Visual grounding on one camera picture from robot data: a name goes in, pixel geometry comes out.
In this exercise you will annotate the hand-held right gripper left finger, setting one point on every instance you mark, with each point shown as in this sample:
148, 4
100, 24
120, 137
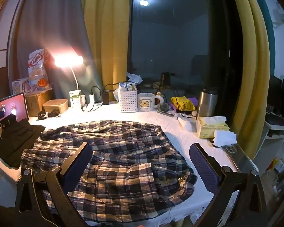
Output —
78, 167

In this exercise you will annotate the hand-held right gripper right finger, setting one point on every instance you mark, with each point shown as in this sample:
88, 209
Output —
203, 167

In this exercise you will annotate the plaid pants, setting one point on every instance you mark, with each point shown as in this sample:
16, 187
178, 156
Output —
132, 160

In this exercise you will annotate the black cloth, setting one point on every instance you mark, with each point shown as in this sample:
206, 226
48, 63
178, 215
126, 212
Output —
16, 141

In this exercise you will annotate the smartphone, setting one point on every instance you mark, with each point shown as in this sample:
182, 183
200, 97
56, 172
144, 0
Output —
236, 155

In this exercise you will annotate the white folded tissue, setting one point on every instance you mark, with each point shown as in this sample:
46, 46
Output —
224, 137

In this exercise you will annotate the yellow tissue box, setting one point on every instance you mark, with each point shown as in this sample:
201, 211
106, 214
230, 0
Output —
209, 127

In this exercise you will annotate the cardboard box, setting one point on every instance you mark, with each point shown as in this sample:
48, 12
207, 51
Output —
35, 102

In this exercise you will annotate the small colourful printed box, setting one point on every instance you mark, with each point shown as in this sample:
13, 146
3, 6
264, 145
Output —
20, 86

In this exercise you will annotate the white bottle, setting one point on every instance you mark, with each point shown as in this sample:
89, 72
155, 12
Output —
186, 122

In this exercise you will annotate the beige lidded container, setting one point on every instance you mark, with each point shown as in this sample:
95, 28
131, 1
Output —
55, 105

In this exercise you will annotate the white power strip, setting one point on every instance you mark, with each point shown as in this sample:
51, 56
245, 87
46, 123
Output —
94, 106

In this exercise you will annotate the steel thermos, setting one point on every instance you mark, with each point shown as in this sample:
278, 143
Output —
206, 104

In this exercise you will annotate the yellow bag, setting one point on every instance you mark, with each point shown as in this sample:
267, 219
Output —
184, 104

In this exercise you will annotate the purple item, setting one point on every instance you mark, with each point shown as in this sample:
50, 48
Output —
193, 101

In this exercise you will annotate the white and green carton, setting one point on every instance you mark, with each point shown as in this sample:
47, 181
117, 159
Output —
75, 99

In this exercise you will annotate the white charger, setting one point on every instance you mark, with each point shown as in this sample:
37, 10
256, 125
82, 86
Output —
92, 98

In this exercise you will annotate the colourful snack bag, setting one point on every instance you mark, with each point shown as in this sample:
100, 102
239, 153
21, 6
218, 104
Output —
37, 68

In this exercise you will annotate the small figurine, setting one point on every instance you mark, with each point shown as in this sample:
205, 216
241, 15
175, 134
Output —
162, 106

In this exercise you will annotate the black power bank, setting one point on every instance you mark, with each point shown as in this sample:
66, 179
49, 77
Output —
106, 97

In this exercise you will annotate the white shelf unit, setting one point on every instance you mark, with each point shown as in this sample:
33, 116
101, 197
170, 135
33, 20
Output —
274, 139

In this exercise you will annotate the white plastic basket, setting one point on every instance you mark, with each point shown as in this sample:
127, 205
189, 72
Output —
128, 101

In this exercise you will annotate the white bear mug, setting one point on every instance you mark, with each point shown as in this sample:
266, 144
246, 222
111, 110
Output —
146, 102

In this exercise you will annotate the white desk lamp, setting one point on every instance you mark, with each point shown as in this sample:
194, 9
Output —
68, 60

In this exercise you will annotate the black monitor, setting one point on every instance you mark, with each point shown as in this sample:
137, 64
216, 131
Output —
282, 99

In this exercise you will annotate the yellow curtain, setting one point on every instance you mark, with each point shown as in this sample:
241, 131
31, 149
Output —
253, 63
106, 33

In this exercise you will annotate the grey curtain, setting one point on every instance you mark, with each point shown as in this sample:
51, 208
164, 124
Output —
54, 16

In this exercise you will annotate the dark window pane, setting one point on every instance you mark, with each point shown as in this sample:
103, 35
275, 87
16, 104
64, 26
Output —
170, 40

